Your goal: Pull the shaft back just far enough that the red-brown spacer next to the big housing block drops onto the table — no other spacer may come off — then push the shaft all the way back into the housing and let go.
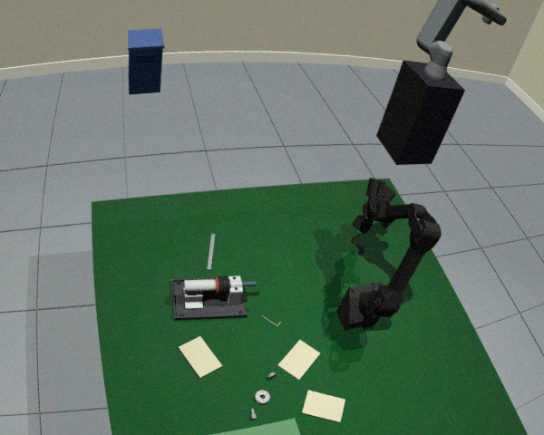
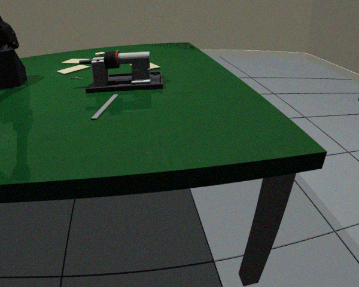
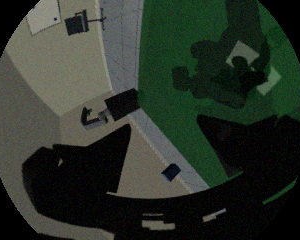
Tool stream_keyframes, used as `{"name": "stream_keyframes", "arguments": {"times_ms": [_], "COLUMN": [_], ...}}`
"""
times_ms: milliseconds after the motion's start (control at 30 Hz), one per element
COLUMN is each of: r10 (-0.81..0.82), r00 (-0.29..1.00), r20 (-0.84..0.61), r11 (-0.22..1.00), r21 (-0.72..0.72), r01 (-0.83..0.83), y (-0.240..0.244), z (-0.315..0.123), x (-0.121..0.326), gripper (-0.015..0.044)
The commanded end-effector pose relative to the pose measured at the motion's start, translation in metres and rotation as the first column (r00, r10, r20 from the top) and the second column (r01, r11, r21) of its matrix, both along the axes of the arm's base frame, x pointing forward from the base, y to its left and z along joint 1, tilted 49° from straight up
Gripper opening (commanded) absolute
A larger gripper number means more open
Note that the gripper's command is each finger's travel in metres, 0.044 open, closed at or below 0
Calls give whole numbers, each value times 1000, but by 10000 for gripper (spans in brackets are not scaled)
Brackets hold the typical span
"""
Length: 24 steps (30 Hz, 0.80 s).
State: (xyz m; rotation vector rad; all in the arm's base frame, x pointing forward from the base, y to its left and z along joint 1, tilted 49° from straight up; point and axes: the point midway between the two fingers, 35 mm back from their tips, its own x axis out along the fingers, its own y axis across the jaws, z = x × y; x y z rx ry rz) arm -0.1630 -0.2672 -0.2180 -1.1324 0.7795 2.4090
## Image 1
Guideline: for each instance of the cream flat rectangular card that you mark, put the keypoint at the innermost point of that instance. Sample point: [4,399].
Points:
[323,406]
[200,357]
[299,359]

